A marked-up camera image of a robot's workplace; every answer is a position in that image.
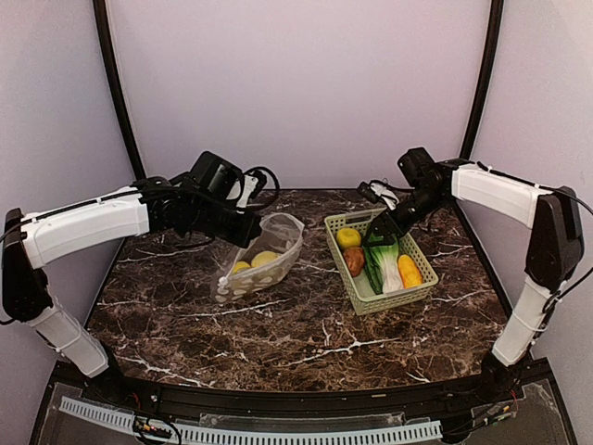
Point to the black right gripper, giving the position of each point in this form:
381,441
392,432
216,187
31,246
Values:
383,223

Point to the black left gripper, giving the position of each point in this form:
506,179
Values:
243,237

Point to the green bok choy toy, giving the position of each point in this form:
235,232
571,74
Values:
387,258

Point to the yellow round bun toy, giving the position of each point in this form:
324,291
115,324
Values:
347,237

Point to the beige plastic basket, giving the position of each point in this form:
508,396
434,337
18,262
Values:
363,300

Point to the yellow lemon toy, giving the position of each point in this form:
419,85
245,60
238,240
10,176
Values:
241,266

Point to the pale yellow bread toy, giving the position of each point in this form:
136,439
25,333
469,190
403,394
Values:
263,258

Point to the clear zip top bag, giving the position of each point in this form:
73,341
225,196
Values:
280,232

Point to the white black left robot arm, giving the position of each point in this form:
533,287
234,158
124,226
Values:
32,241

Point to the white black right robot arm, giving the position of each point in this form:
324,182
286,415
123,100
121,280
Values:
556,245

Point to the green cucumber toy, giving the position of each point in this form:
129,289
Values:
374,275

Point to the brown potato toy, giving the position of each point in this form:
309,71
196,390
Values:
355,260

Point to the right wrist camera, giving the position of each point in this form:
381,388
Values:
376,191

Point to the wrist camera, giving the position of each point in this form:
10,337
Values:
255,179
376,191

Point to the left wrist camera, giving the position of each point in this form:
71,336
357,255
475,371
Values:
255,179

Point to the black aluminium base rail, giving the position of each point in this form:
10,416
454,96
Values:
439,400

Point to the grey slotted cable duct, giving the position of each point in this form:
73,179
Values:
213,429

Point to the right black frame post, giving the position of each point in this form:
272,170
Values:
484,77

